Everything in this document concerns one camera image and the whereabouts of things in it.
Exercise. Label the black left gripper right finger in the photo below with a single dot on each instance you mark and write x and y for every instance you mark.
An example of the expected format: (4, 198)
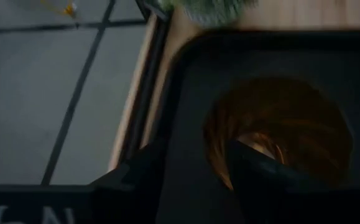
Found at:
(266, 193)

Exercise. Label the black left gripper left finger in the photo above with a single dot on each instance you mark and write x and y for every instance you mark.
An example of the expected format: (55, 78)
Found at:
(130, 193)

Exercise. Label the black rectangular tray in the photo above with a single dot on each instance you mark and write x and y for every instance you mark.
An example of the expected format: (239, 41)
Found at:
(198, 93)

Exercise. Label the green broccoli head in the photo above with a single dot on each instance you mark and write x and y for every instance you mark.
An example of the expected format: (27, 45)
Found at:
(210, 11)

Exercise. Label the small yellow object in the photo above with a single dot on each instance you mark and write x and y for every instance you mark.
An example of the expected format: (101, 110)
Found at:
(68, 9)

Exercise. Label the black table edge rail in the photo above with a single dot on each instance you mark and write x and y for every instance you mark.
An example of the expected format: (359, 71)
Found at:
(148, 87)

